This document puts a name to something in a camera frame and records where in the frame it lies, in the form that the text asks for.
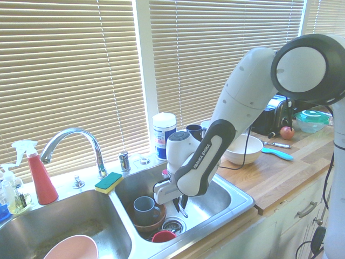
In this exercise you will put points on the pink bowl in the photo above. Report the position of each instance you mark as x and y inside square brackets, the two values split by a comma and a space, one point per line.
[75, 248]

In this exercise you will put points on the wide beige window blind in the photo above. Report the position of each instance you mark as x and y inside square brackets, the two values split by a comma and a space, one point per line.
[67, 67]
[202, 40]

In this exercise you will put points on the narrow beige window blind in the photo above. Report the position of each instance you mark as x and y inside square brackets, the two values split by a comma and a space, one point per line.
[323, 13]

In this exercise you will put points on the chrome faucet knob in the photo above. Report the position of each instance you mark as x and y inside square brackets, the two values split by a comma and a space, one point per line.
[78, 183]

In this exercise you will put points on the yellow and green sponge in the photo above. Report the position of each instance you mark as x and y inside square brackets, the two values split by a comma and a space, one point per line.
[107, 182]

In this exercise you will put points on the pale light cup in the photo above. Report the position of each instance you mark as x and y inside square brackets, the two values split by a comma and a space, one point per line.
[205, 125]

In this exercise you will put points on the clear yellow soap bottle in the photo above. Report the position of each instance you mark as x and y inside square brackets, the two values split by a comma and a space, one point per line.
[16, 202]

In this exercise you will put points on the chrome sink hole cap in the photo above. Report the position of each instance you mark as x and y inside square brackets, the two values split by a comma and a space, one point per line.
[144, 161]

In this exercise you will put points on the grey mug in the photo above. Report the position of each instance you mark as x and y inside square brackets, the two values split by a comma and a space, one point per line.
[144, 209]

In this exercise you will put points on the chrome kitchen faucet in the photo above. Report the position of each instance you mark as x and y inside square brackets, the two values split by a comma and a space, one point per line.
[94, 145]

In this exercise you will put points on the plastic container with green lid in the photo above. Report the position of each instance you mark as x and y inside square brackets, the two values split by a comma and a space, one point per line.
[311, 121]

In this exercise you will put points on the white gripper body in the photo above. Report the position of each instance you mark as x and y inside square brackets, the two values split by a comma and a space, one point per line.
[164, 193]

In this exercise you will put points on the white Franka Emika robot arm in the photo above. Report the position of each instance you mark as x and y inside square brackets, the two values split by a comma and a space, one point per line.
[242, 89]

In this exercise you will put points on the red spray bottle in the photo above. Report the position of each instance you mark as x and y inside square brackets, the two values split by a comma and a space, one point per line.
[43, 186]

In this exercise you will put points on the chrome sink sprayer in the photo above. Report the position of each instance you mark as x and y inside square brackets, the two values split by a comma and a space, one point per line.
[124, 162]

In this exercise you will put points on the red cup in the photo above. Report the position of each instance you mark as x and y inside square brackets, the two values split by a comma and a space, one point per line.
[163, 236]

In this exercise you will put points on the stainless steel double sink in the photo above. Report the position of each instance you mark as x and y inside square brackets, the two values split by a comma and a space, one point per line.
[215, 199]

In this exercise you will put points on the white wipes canister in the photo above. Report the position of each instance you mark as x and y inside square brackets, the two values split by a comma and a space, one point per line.
[161, 129]

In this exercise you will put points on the blue soap bottle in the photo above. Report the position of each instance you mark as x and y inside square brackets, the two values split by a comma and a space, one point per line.
[3, 211]

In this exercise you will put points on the brown wooden bowl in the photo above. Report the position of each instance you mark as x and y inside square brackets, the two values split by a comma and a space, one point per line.
[161, 213]

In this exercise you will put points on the red apple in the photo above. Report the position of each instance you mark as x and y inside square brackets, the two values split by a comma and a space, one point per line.
[287, 133]

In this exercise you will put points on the black and silver toaster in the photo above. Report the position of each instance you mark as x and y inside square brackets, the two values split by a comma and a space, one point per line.
[272, 118]

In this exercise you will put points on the silver peeler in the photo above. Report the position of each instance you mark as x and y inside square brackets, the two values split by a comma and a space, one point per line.
[280, 145]

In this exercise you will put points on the black cup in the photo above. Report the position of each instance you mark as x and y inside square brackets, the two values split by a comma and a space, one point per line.
[194, 132]

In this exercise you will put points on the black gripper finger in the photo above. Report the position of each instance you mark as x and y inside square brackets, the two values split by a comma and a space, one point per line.
[184, 201]
[177, 205]

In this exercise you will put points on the metal drain strainer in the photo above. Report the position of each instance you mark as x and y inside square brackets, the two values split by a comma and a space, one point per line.
[176, 225]

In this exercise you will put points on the white ceramic bowl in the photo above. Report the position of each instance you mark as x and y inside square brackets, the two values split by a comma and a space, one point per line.
[252, 151]

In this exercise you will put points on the cream kitchen cabinet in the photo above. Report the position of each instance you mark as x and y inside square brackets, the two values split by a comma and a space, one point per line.
[291, 234]

